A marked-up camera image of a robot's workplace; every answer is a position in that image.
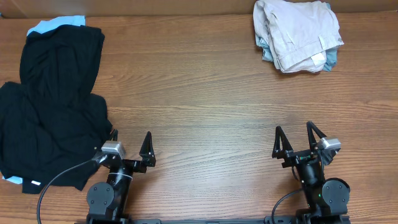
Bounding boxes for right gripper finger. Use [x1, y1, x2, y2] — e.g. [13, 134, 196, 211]
[307, 121, 326, 151]
[272, 126, 294, 159]

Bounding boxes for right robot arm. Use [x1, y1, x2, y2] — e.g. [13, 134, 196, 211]
[264, 121, 351, 224]

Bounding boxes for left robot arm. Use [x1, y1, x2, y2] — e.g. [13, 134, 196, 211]
[86, 131, 156, 223]

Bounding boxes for black clothes pile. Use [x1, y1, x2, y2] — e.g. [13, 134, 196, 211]
[1, 25, 113, 194]

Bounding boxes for grey-blue folded garment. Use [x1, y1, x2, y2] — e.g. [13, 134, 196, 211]
[255, 34, 337, 72]

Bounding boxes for beige folded trousers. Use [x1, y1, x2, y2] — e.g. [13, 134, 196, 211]
[252, 0, 344, 73]

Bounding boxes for light blue garment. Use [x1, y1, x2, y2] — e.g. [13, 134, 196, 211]
[27, 15, 86, 35]

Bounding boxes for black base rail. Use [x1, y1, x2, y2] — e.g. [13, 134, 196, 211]
[75, 216, 351, 224]

